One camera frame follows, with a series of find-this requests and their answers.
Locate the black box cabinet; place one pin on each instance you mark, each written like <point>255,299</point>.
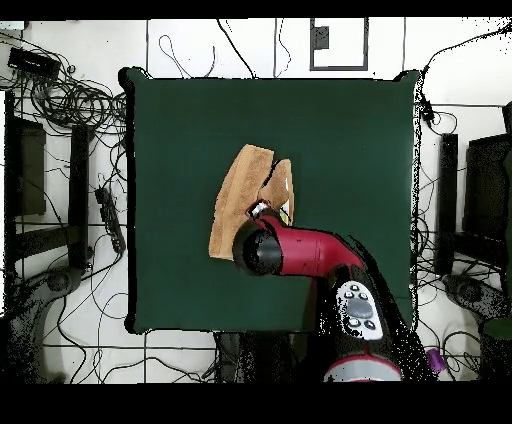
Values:
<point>486,184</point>

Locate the black power strip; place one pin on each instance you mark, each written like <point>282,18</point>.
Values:
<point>108,218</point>

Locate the black rectangular box device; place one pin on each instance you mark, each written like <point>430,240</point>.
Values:
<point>34,63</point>

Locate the black upright bar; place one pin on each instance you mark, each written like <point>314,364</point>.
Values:
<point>447,200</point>

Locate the black stand frame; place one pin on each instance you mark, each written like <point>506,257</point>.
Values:
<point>78,192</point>

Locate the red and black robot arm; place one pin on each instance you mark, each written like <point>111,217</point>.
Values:
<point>308,252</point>

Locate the tan terry towel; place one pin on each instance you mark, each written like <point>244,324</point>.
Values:
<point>240,188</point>

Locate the grey rectangular frame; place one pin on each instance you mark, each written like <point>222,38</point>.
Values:
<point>338,68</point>

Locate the purple small object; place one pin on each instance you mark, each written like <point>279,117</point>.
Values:
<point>435,360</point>

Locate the dark green table cloth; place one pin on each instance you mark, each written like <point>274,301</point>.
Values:
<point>340,160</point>

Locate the dark grey square plate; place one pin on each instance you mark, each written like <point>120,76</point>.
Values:
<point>320,38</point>

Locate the grey stand base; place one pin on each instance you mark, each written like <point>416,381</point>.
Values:
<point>60,280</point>
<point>472,294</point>

